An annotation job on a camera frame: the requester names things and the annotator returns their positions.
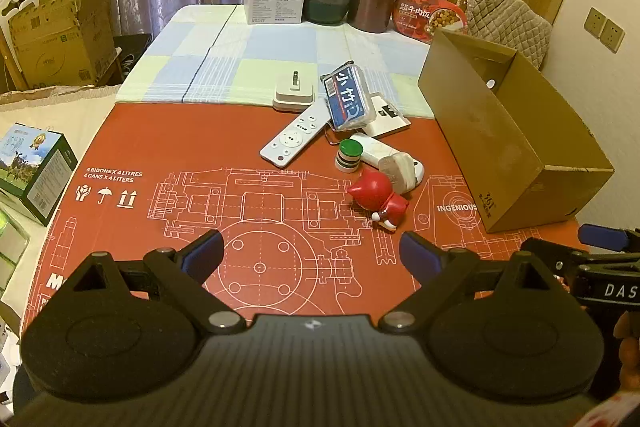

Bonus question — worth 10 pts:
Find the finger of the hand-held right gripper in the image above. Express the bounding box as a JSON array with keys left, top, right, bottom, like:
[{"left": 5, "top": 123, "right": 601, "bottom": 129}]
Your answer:
[
  {"left": 577, "top": 223, "right": 640, "bottom": 254},
  {"left": 520, "top": 237, "right": 603, "bottom": 280}
]

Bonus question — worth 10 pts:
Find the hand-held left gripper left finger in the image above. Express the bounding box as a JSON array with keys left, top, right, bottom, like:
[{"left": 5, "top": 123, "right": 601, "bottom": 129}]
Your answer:
[{"left": 64, "top": 229, "right": 246, "bottom": 335}]

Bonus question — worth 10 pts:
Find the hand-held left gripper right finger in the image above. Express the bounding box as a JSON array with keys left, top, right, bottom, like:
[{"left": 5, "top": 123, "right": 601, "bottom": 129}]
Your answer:
[{"left": 377, "top": 231, "right": 570, "bottom": 335}]

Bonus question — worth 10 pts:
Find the red toy figurine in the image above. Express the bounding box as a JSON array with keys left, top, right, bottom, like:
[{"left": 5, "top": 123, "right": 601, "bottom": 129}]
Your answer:
[{"left": 346, "top": 168, "right": 411, "bottom": 233}]

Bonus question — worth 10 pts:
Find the white power adapter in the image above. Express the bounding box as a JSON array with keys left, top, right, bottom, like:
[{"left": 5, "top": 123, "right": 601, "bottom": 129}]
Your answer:
[{"left": 350, "top": 133, "right": 426, "bottom": 195}]

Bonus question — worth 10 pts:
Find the brown cardboard box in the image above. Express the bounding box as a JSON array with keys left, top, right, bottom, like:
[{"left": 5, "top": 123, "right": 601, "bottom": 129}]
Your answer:
[{"left": 417, "top": 29, "right": 615, "bottom": 234}]

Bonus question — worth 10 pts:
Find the white remote control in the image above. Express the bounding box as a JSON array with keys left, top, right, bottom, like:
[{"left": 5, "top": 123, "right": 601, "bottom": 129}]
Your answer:
[{"left": 259, "top": 97, "right": 331, "bottom": 166}]

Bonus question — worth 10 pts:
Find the clear blue card case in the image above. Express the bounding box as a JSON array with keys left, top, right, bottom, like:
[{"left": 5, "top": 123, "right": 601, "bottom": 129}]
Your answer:
[{"left": 320, "top": 61, "right": 377, "bottom": 130}]

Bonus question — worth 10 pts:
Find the white charging dock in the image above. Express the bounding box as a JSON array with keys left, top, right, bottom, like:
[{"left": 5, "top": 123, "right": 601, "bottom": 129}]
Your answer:
[{"left": 272, "top": 69, "right": 317, "bottom": 112}]

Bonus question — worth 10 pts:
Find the person's right hand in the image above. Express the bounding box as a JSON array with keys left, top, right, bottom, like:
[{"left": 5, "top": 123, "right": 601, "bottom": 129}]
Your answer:
[{"left": 615, "top": 312, "right": 640, "bottom": 388}]

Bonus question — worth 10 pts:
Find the red blueprint printed mat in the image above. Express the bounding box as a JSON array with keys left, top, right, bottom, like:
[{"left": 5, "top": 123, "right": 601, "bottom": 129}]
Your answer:
[{"left": 20, "top": 102, "right": 591, "bottom": 348}]

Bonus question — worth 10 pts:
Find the red white patterned cloth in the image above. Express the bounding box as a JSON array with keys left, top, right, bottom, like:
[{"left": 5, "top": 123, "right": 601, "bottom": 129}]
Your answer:
[{"left": 582, "top": 389, "right": 640, "bottom": 427}]

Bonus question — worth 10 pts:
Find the green printed carton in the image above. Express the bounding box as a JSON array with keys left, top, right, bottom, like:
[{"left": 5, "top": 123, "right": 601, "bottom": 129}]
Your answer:
[{"left": 0, "top": 123, "right": 78, "bottom": 228}]

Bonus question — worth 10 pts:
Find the checked pastel tablecloth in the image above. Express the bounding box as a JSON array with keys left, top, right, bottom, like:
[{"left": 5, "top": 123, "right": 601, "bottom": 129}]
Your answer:
[{"left": 116, "top": 4, "right": 436, "bottom": 120}]

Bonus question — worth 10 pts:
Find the beige quilted chair cover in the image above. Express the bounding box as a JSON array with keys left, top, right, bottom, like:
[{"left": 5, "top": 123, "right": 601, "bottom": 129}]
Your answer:
[{"left": 452, "top": 0, "right": 553, "bottom": 70}]

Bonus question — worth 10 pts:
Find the red instant meal box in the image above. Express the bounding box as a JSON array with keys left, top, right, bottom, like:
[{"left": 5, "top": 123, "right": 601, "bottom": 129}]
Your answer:
[{"left": 390, "top": 0, "right": 468, "bottom": 45}]

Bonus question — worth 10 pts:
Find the large brown shipping carton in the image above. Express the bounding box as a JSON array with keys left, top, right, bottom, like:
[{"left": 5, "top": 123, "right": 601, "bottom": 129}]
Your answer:
[{"left": 7, "top": 0, "right": 117, "bottom": 90}]

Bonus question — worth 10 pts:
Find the beige wall socket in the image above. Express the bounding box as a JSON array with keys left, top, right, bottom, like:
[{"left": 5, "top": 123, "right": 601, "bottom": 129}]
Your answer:
[
  {"left": 584, "top": 7, "right": 607, "bottom": 38},
  {"left": 599, "top": 18, "right": 626, "bottom": 54}
]

